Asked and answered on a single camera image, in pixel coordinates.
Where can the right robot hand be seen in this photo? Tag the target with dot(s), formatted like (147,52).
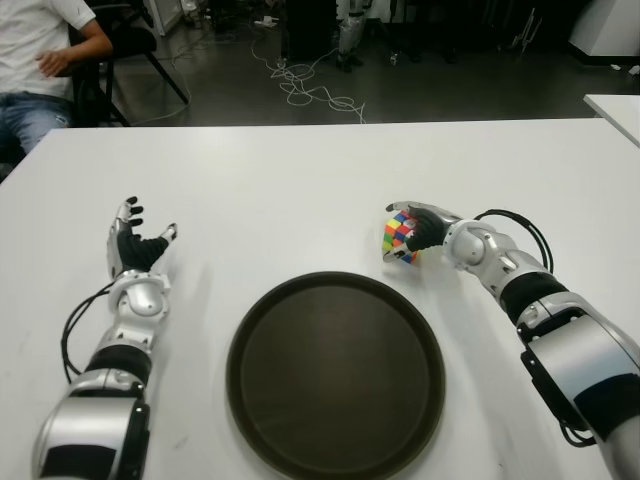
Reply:
(430,230)

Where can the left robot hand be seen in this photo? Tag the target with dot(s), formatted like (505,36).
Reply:
(132,250)

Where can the multicoloured Rubik's cube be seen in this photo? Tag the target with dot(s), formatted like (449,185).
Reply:
(395,232)

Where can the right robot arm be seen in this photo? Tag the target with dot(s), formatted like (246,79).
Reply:
(575,360)

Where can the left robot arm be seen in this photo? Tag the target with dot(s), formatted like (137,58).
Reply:
(140,300)

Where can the dark round plate tray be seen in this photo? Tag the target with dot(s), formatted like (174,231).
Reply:
(335,370)

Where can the black chair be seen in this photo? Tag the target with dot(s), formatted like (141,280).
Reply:
(135,42)

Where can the silver folding rack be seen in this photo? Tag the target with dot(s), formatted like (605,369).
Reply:
(527,30)

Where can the white side table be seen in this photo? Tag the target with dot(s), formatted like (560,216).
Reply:
(620,110)

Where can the black cabinet box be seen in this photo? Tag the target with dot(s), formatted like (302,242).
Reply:
(310,30)

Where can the white framed glass cabinet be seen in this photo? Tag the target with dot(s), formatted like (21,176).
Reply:
(165,15)

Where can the seated person white shirt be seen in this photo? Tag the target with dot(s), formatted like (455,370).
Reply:
(40,30)

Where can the white power strip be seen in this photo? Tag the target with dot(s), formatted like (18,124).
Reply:
(267,21)

